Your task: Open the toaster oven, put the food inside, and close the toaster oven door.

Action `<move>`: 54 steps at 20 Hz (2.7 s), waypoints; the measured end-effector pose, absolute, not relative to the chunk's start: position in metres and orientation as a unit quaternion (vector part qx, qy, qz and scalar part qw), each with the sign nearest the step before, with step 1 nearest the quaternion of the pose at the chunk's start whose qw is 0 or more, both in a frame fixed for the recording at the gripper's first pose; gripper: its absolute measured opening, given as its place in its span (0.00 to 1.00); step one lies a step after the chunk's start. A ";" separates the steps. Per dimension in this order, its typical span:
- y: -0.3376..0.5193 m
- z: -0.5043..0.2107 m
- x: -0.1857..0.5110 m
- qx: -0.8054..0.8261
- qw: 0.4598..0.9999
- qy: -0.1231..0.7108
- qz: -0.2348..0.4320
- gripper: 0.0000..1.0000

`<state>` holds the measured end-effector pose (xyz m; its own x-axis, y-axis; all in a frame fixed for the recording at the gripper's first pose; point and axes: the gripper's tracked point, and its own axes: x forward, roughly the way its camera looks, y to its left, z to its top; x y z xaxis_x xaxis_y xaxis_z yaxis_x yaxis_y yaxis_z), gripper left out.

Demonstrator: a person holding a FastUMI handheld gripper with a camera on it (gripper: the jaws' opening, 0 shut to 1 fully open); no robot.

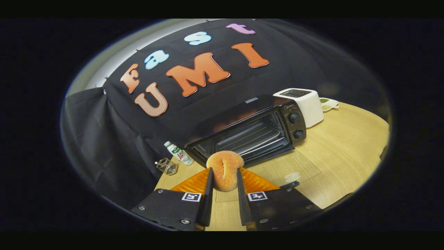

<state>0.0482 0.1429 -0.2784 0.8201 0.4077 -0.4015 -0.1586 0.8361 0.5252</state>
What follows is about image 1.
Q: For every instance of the sugared bread bun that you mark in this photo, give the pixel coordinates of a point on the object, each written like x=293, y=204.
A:
x=225, y=170

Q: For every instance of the black toaster oven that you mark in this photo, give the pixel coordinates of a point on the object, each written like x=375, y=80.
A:
x=242, y=111

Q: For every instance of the white pop-up toaster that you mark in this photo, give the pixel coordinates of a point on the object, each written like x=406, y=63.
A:
x=310, y=111

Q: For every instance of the white bottle green label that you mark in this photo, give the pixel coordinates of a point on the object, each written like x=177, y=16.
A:
x=178, y=153

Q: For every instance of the small white dish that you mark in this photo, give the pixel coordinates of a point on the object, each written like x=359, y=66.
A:
x=329, y=104

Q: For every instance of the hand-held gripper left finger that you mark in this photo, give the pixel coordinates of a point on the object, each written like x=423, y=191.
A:
x=208, y=201

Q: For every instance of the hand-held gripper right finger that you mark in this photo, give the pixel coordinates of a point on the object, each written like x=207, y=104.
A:
x=242, y=201

